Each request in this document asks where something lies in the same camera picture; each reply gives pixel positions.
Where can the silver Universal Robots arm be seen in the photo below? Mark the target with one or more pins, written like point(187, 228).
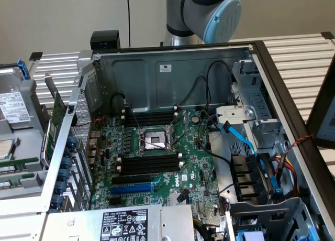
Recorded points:
point(199, 15)

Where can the metal socket cover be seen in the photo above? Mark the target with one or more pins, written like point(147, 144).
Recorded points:
point(180, 118)

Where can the metal locking lever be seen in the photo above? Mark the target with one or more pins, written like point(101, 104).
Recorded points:
point(180, 139)
point(136, 119)

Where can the coin cell battery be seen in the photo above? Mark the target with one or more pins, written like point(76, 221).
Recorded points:
point(195, 118)

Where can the CPU socket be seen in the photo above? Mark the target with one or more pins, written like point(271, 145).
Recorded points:
point(154, 141)

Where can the open PC case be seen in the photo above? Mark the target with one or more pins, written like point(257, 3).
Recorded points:
point(183, 83)

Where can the green Dell motherboard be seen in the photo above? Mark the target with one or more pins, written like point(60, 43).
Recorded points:
point(193, 157)

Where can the blue expansion slot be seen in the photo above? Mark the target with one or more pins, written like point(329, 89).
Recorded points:
point(131, 190)

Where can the silver disk bay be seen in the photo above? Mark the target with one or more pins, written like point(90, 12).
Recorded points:
point(251, 110)

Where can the small silver heat sink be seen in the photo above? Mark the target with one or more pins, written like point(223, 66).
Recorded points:
point(174, 199)

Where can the black box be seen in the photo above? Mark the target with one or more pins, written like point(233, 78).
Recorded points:
point(104, 40)

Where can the blue card retention clip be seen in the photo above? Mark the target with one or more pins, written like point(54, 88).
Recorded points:
point(57, 201)
point(63, 175)
point(72, 142)
point(67, 163)
point(61, 187)

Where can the short black expansion slot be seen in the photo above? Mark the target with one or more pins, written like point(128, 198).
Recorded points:
point(116, 201)

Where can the black fan shroud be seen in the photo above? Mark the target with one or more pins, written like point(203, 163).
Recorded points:
point(248, 175)

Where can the green graphics card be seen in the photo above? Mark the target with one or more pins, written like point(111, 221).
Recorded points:
point(56, 120)

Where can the silver power supply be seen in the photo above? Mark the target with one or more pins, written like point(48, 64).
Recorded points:
point(125, 222)

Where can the grey parts rack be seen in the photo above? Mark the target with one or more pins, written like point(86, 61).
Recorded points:
point(28, 136)

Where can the grey drive cage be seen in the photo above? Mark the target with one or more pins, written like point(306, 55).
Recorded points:
point(272, 217)

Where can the blue rack clip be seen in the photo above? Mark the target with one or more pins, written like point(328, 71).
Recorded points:
point(23, 68)

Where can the dark leaning panel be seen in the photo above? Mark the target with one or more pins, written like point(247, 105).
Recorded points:
point(322, 115)

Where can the silver hard disk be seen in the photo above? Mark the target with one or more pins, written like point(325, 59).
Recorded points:
point(13, 104)

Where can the silver CPU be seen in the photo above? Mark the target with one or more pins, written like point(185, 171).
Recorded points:
point(5, 149)

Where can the black table end cap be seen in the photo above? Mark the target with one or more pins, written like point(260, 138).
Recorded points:
point(327, 35)

